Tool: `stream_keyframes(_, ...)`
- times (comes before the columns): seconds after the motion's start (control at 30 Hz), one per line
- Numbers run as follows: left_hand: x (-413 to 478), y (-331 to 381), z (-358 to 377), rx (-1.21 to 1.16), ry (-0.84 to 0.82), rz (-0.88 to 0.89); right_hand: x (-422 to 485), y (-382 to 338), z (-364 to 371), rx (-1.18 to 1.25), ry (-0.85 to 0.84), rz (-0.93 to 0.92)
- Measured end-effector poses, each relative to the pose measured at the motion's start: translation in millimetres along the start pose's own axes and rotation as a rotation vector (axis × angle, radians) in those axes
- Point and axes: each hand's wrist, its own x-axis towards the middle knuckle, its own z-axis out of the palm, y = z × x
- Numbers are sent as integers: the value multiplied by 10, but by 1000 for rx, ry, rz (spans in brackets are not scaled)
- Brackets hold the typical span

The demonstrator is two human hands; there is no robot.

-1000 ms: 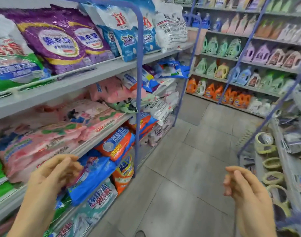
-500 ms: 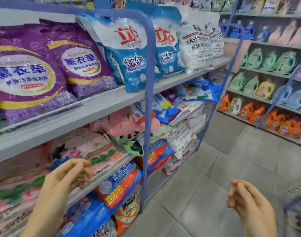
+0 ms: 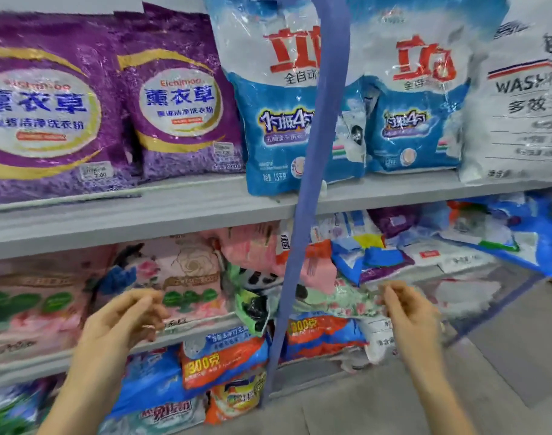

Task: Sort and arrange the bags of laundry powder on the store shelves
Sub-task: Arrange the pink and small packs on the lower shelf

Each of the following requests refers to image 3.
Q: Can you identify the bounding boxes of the person's left hand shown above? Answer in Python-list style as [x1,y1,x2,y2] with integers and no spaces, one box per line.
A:
[76,287,168,377]

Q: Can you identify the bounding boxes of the person's right hand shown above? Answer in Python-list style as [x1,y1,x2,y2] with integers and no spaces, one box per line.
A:
[383,280,444,368]

